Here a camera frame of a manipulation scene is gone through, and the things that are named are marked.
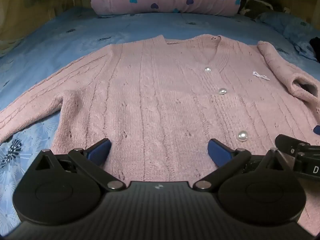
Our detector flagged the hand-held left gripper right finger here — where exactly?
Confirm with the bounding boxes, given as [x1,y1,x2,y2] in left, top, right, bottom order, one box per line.
[192,138,297,190]

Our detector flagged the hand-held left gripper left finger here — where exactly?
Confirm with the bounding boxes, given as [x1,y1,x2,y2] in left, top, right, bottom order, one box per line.
[35,138,127,190]

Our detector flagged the pink knitted cardigan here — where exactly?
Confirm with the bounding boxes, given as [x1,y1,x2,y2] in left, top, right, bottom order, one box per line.
[0,35,320,230]

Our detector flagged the crumpled blue floral cloth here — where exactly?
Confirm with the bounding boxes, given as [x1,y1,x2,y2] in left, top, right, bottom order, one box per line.
[257,11,320,61]

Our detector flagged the blue dandelion-print bed sheet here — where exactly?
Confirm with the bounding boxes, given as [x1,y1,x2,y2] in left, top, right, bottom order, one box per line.
[0,6,320,230]

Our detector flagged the dark fuzzy cloth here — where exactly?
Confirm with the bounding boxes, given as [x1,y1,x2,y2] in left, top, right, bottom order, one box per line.
[239,0,284,19]

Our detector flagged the sheer beige curtain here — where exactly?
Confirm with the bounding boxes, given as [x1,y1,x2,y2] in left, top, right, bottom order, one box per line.
[0,0,93,57]

